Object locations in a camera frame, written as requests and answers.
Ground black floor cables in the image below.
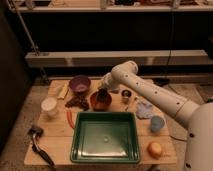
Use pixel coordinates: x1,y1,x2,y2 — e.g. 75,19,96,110
169,134,188,143

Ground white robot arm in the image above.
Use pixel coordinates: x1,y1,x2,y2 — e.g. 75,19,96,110
100,61,213,171

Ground white cup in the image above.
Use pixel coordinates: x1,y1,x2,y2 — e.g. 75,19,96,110
41,97,57,117

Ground yellow banana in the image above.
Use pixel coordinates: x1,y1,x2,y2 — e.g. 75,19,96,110
57,83,68,100

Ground red bowl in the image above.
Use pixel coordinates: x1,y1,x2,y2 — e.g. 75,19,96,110
90,92,112,111

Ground grey metal shelf beam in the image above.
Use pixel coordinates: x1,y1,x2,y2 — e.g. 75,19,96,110
25,50,213,68

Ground orange fruit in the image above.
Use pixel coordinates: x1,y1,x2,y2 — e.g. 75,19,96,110
147,142,162,159

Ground black handled brush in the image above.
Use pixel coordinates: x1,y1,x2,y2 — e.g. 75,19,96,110
28,125,54,167

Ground blue plastic cup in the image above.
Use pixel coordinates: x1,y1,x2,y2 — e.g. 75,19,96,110
150,116,165,132

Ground green plastic tray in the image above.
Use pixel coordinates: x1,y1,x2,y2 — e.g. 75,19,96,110
70,112,140,164

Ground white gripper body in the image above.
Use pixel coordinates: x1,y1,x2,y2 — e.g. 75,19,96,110
100,73,120,93

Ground crumpled blue-white cloth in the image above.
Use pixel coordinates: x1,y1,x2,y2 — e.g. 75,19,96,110
136,101,153,119

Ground small dark metal cup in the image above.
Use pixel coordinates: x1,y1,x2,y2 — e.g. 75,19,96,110
121,89,132,103

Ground wooden table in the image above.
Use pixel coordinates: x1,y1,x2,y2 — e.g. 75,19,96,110
24,80,177,167

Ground metal diagonal pole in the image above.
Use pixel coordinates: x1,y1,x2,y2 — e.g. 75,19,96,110
8,0,50,84

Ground orange carrot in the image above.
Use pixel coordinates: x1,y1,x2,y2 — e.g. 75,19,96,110
67,110,75,129

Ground purple bowl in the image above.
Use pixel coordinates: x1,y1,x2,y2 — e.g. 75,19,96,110
69,75,91,93

